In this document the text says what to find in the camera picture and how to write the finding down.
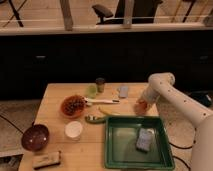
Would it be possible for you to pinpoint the green plastic tray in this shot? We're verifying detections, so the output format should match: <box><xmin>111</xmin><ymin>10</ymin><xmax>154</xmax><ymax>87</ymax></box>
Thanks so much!
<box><xmin>104</xmin><ymin>116</ymin><xmax>175</xmax><ymax>171</ymax></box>

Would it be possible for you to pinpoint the orange red apple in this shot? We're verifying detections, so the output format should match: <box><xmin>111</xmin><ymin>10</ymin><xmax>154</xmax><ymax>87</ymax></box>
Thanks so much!
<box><xmin>134</xmin><ymin>101</ymin><xmax>147</xmax><ymax>115</ymax></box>

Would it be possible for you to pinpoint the brown whiteboard eraser block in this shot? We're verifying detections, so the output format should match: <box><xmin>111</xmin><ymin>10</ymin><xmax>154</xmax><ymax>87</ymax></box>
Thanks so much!
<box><xmin>32</xmin><ymin>151</ymin><xmax>61</xmax><ymax>170</ymax></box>

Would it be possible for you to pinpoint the yellow green banana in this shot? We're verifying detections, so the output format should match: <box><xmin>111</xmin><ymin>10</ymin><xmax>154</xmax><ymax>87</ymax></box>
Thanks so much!
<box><xmin>98</xmin><ymin>107</ymin><xmax>120</xmax><ymax>116</ymax></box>

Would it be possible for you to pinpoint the orange patterned bowl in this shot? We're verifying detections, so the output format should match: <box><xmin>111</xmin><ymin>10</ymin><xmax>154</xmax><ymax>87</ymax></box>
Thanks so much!
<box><xmin>60</xmin><ymin>95</ymin><xmax>86</xmax><ymax>119</ymax></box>

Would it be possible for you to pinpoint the wooden railing post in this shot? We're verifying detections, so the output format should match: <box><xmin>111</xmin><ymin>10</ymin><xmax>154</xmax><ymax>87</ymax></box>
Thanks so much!
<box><xmin>60</xmin><ymin>0</ymin><xmax>73</xmax><ymax>31</ymax></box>
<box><xmin>123</xmin><ymin>0</ymin><xmax>134</xmax><ymax>29</ymax></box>

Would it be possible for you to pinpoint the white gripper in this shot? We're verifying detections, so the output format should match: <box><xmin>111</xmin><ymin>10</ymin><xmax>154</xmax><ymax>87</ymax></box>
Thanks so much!
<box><xmin>140</xmin><ymin>86</ymin><xmax>160</xmax><ymax>115</ymax></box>

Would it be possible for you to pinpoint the black office chair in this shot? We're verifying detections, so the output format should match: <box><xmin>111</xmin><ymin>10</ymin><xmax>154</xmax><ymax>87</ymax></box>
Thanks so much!
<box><xmin>92</xmin><ymin>0</ymin><xmax>162</xmax><ymax>25</ymax></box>

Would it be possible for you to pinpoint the black power cable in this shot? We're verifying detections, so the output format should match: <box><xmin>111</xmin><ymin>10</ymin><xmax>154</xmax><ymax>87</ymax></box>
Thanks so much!
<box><xmin>168</xmin><ymin>141</ymin><xmax>196</xmax><ymax>150</ymax></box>

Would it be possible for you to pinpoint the white handled brush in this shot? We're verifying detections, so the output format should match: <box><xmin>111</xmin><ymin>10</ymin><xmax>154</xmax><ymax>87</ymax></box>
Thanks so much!
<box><xmin>84</xmin><ymin>97</ymin><xmax>120</xmax><ymax>104</ymax></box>

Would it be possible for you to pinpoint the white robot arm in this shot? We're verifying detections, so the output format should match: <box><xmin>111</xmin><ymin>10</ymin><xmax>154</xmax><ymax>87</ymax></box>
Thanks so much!
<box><xmin>139</xmin><ymin>72</ymin><xmax>213</xmax><ymax>171</ymax></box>

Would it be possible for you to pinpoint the dark purple bowl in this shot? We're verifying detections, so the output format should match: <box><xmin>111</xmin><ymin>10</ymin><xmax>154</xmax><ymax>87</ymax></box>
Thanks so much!
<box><xmin>21</xmin><ymin>124</ymin><xmax>50</xmax><ymax>152</ymax></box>

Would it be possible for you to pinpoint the green plastic cup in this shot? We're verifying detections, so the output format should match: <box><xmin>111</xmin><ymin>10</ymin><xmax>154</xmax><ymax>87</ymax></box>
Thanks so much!
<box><xmin>86</xmin><ymin>85</ymin><xmax>97</xmax><ymax>99</ymax></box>

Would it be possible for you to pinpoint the dark spice jar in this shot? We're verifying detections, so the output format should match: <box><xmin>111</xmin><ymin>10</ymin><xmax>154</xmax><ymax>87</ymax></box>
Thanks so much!
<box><xmin>95</xmin><ymin>78</ymin><xmax>105</xmax><ymax>93</ymax></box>

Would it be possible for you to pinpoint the light blue small cloth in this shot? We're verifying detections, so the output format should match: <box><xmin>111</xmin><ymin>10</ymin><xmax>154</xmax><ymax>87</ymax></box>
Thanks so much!
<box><xmin>118</xmin><ymin>86</ymin><xmax>129</xmax><ymax>98</ymax></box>

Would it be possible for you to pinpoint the blue grey sponge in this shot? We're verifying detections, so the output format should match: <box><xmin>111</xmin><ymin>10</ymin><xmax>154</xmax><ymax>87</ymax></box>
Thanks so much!
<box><xmin>136</xmin><ymin>128</ymin><xmax>153</xmax><ymax>152</ymax></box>

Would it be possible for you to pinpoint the white paper cup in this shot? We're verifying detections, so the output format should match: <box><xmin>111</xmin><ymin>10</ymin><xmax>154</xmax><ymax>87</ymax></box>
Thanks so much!
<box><xmin>65</xmin><ymin>121</ymin><xmax>83</xmax><ymax>141</ymax></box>

